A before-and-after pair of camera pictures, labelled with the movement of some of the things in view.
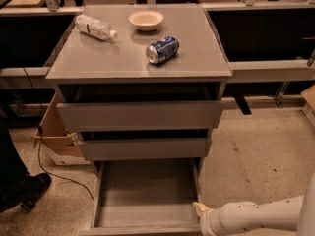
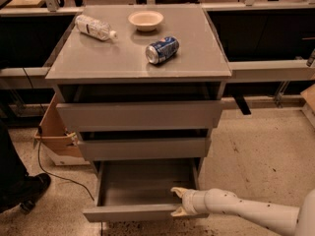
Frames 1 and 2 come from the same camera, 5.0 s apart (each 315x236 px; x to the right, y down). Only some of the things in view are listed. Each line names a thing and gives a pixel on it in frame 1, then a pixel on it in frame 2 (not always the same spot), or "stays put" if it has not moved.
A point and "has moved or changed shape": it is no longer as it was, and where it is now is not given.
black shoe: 24,192 stays put
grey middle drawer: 145,148 stays put
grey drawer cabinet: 146,101 stays put
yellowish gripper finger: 199,207 to 179,191
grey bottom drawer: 145,197 has moved or changed shape
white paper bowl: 146,21 stays put
